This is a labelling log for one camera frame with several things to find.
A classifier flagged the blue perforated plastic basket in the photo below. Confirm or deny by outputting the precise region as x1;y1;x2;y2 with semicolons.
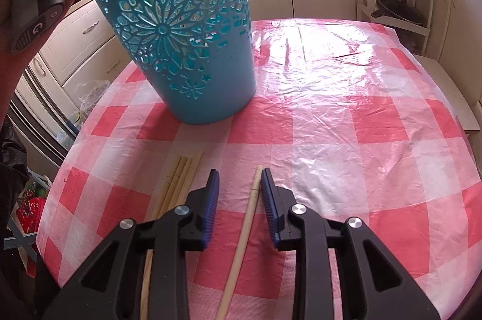
88;0;257;125

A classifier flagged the white panelled drawer cabinet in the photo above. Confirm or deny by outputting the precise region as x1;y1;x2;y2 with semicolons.
425;0;482;87

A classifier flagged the wooden chopstick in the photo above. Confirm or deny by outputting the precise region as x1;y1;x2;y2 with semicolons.
215;165;263;320

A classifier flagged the dark pot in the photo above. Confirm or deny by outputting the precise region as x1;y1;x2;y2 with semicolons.
371;0;426;24

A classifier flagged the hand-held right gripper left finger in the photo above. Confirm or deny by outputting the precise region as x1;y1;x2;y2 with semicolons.
41;169;220;320

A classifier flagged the small white stool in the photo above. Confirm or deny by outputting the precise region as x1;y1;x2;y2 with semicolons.
414;54;482;135

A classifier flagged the grey sliding door frame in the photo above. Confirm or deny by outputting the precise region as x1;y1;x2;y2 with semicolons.
11;67;76;162

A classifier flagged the red checkered plastic tablecloth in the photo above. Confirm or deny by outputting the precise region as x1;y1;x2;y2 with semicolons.
36;18;482;320

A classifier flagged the row of wooden chopsticks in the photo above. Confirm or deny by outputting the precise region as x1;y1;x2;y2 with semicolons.
139;150;204;320

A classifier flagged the blue and white shoe rack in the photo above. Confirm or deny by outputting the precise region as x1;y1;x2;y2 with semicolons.
4;169;49;260

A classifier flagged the white two-drawer cabinet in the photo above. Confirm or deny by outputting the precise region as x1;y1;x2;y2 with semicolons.
23;0;125;102

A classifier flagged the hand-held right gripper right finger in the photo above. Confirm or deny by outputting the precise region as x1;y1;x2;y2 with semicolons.
261;167;441;320

